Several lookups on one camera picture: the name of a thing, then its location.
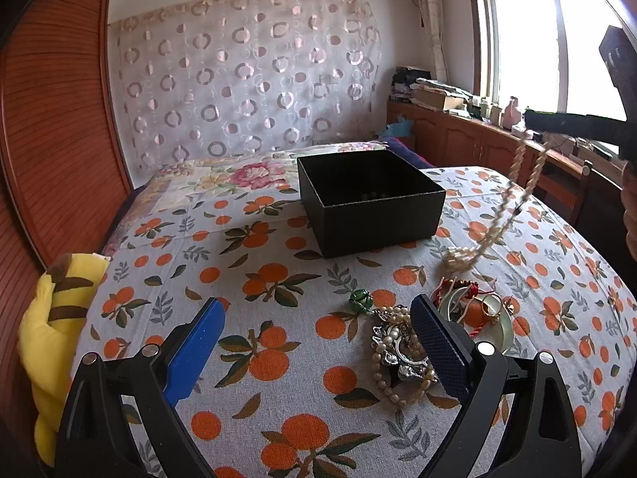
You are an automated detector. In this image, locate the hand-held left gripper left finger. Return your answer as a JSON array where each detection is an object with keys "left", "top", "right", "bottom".
[{"left": 55, "top": 297, "right": 227, "bottom": 478}]

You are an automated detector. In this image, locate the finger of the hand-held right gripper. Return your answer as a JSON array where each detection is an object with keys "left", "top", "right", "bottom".
[{"left": 524, "top": 108, "right": 629, "bottom": 147}]

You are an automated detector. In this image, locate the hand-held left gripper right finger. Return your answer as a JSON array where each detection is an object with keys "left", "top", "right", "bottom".
[{"left": 410, "top": 294, "right": 583, "bottom": 478}]

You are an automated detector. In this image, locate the red cord bracelet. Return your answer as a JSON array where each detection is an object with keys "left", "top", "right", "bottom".
[{"left": 430, "top": 279, "right": 481, "bottom": 340}]

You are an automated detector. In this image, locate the cream pearl necklace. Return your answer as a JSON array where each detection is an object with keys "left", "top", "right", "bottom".
[{"left": 371, "top": 304, "right": 441, "bottom": 406}]

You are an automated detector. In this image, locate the beige shell necklace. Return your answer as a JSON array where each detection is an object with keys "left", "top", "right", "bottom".
[{"left": 442, "top": 127, "right": 555, "bottom": 277}]

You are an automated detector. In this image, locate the black cardboard box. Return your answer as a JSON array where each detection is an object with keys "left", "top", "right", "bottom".
[{"left": 297, "top": 148, "right": 447, "bottom": 259}]

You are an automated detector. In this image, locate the person's right hand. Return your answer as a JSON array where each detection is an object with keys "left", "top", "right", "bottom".
[{"left": 621, "top": 167, "right": 637, "bottom": 262}]

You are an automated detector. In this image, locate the pink figurine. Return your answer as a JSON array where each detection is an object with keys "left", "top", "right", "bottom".
[{"left": 502, "top": 96, "right": 524, "bottom": 128}]

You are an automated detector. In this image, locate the wooden chair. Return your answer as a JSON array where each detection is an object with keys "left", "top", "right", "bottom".
[{"left": 537, "top": 159, "right": 594, "bottom": 226}]

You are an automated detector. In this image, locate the window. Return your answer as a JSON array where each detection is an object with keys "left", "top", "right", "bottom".
[{"left": 465, "top": 0, "right": 637, "bottom": 127}]

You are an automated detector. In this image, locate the wooden cabinet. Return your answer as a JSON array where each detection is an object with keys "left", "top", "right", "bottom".
[{"left": 387, "top": 98, "right": 637, "bottom": 230}]

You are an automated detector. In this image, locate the flat cardboard box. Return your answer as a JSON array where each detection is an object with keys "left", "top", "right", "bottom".
[{"left": 413, "top": 87, "right": 467, "bottom": 111}]

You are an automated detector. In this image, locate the yellow plush toy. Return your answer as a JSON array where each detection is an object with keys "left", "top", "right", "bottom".
[{"left": 17, "top": 253, "right": 113, "bottom": 469}]

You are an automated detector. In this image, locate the dark blue blanket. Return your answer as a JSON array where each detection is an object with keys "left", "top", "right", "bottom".
[{"left": 385, "top": 137, "right": 440, "bottom": 170}]

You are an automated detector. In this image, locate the pile of clothes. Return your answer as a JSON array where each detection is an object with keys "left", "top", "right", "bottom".
[{"left": 391, "top": 65, "right": 434, "bottom": 104}]

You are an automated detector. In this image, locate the floral quilt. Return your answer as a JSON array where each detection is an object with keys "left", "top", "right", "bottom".
[{"left": 100, "top": 142, "right": 399, "bottom": 260}]

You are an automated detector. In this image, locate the white window curtain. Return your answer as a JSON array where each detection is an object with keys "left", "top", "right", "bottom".
[{"left": 408, "top": 0, "right": 449, "bottom": 83}]

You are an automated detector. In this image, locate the teal plastic bag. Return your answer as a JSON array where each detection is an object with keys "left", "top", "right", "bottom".
[{"left": 375, "top": 114, "right": 417, "bottom": 140}]

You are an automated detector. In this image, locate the circle pattern sheer curtain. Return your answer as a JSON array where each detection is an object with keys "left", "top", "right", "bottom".
[{"left": 107, "top": 0, "right": 384, "bottom": 172}]

